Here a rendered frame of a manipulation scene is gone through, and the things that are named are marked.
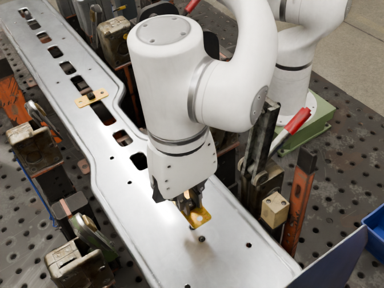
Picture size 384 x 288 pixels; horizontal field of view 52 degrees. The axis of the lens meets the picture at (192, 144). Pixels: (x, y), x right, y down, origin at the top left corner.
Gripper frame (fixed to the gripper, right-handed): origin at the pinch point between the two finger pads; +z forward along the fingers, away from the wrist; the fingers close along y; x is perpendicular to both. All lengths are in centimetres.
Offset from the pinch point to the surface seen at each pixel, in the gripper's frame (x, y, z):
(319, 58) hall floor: -114, -172, 109
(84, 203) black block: -18.2, 14.3, 10.1
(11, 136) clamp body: -40.1, 20.8, 4.5
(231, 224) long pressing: 3.7, -6.1, 9.3
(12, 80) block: -76, 14, 14
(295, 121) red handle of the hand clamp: 0.2, -23.3, -4.1
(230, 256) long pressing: 8.5, -2.1, 9.3
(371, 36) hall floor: -109, -219, 109
